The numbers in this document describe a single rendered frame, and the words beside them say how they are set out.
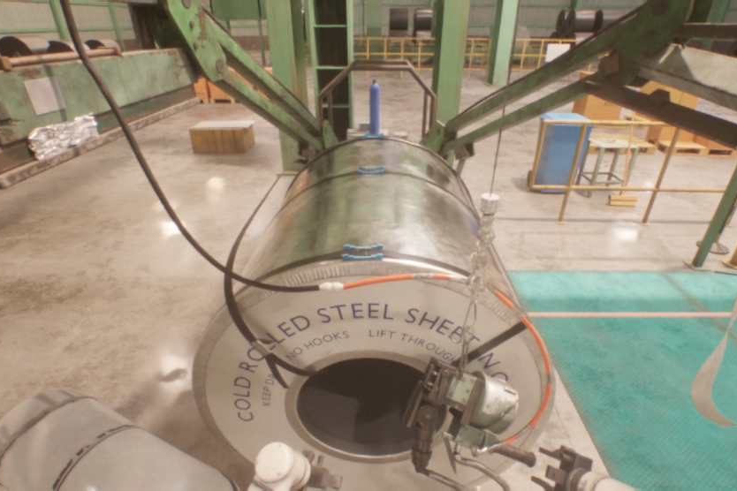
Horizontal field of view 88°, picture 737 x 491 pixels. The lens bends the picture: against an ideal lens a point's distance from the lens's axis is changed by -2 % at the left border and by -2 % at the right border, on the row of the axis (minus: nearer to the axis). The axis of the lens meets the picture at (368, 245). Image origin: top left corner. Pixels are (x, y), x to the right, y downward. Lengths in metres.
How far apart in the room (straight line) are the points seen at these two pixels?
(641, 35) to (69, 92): 1.51
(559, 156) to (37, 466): 5.27
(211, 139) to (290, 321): 6.24
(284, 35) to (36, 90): 4.82
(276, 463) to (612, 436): 1.97
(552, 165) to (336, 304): 4.56
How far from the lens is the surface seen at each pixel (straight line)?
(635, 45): 1.58
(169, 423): 2.58
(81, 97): 0.98
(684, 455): 2.74
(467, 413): 1.18
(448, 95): 5.58
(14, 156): 0.86
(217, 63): 1.48
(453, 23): 5.52
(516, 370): 1.32
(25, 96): 0.88
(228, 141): 7.16
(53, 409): 0.60
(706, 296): 4.17
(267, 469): 1.04
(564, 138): 5.33
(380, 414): 1.72
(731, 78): 1.34
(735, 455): 2.91
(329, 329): 1.16
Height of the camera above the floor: 1.90
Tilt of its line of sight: 29 degrees down
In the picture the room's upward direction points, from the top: straight up
